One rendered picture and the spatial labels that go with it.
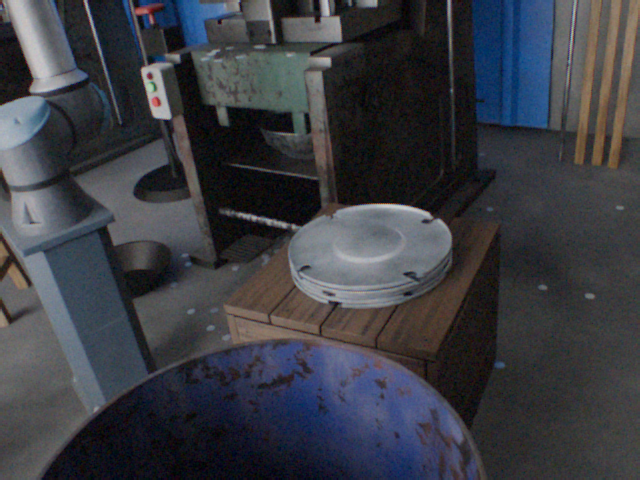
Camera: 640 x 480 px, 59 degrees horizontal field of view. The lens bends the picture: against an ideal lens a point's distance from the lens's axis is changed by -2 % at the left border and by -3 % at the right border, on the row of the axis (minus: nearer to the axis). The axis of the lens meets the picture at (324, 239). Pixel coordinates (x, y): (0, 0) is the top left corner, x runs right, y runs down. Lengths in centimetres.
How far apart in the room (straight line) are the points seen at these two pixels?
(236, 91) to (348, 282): 75
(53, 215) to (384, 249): 62
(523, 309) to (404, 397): 90
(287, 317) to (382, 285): 16
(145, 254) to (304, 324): 108
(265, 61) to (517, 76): 142
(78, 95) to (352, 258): 64
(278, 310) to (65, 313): 49
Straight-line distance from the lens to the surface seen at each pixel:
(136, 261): 195
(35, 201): 120
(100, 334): 131
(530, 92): 264
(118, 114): 308
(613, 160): 232
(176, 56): 163
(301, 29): 148
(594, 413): 129
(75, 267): 123
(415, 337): 88
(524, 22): 258
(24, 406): 157
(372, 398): 70
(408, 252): 101
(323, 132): 133
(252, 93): 151
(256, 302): 100
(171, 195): 237
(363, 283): 94
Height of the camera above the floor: 91
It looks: 29 degrees down
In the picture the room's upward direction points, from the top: 8 degrees counter-clockwise
